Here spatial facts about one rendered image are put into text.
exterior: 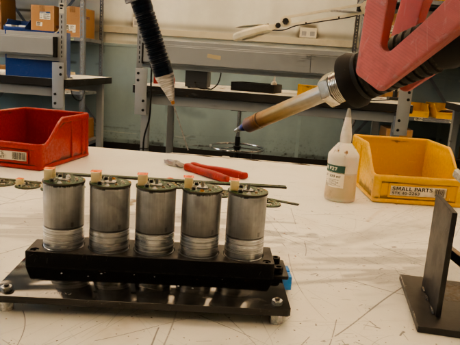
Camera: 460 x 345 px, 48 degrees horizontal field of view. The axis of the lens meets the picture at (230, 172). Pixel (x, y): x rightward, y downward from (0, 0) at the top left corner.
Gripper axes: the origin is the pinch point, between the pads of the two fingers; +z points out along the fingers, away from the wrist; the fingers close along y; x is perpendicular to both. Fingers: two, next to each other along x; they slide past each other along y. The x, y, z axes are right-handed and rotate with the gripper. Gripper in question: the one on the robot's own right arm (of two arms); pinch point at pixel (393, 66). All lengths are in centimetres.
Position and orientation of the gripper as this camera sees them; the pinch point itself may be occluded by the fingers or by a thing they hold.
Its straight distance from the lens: 22.9
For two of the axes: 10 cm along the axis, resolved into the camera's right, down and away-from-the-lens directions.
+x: 6.0, 6.4, -4.8
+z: -4.1, 7.6, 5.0
